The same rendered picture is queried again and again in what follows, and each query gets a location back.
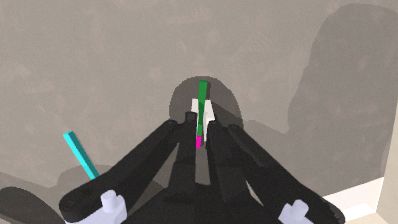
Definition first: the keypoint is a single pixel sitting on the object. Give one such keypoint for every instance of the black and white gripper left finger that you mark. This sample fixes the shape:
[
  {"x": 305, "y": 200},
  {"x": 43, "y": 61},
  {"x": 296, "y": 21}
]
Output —
[{"x": 108, "y": 198}]

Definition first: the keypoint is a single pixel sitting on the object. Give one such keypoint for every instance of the turquoise rod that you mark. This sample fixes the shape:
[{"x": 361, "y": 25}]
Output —
[{"x": 80, "y": 154}]

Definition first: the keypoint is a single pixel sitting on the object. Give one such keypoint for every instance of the green rod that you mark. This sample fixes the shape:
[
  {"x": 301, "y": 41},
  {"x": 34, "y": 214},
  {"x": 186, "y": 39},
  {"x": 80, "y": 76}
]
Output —
[{"x": 201, "y": 104}]

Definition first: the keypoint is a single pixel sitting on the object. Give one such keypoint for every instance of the magenta rod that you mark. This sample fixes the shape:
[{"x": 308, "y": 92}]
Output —
[{"x": 198, "y": 141}]

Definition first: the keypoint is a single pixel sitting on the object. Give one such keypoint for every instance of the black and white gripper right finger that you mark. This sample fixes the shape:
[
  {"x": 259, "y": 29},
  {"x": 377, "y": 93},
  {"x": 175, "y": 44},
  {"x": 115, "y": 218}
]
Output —
[{"x": 282, "y": 194}]

